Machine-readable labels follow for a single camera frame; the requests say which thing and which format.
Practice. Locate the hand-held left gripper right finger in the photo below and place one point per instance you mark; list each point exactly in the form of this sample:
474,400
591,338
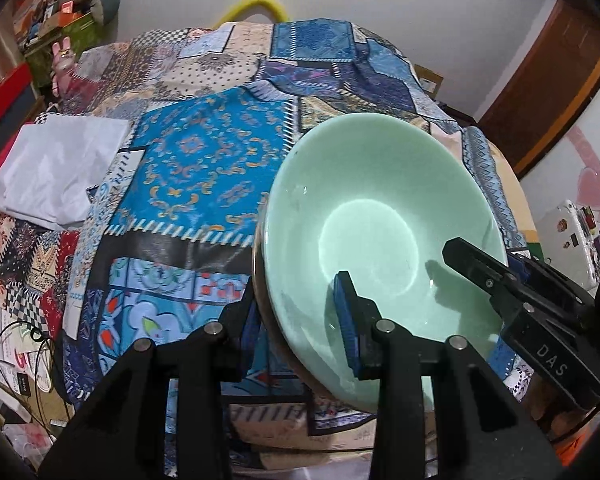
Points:
342,320

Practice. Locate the wooden door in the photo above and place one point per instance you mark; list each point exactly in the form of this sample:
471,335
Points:
545,85

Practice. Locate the green bowl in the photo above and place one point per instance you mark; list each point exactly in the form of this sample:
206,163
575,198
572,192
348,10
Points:
370,220

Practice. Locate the pile of assorted clutter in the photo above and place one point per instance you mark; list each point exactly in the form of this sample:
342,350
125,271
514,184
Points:
45,10

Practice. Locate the orange cloth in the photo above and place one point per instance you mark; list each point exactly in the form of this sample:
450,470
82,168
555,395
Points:
572,445

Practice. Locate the person's right hand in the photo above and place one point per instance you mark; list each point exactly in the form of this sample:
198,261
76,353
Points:
550,405

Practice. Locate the pink wall sticker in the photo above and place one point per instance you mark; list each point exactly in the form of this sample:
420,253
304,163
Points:
590,180

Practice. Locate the pink bunny toy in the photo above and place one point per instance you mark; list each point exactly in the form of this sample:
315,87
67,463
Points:
62,65

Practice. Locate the white folded cloth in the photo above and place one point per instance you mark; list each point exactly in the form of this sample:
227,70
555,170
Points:
55,165

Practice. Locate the red box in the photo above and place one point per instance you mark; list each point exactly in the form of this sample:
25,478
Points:
5,97

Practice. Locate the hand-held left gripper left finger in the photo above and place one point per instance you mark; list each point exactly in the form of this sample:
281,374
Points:
250,335

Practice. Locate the yellow foam noodle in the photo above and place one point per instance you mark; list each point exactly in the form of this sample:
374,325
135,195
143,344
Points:
252,2

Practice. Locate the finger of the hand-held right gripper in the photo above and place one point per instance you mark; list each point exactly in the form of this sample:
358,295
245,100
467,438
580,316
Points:
522,266
480,270

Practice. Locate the cardboard box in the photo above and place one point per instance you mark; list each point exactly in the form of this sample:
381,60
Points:
427,80

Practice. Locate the green storage box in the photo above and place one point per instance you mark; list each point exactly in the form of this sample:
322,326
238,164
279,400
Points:
55,55

